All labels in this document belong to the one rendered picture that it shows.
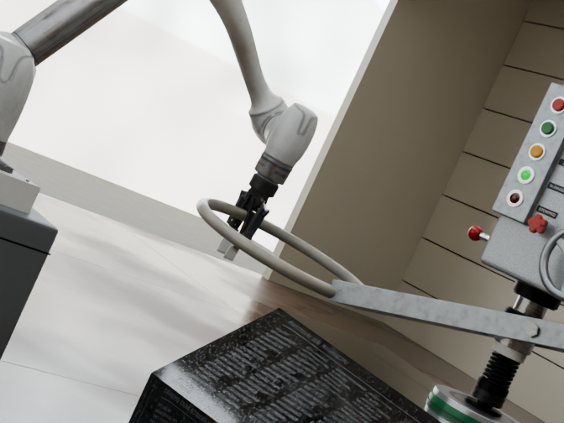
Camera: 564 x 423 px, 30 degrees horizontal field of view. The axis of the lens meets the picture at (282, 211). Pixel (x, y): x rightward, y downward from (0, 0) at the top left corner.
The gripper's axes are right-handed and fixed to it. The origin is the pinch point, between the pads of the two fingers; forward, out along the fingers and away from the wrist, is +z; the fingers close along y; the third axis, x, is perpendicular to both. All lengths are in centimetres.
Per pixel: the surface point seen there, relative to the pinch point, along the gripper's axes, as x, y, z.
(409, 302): 4, 65, -18
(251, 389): -19, 61, 14
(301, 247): 14.7, 8.2, -8.6
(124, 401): 68, -111, 100
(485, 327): 9, 82, -22
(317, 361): -8, 62, 3
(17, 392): 13, -91, 99
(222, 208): -10.1, 3.7, -8.9
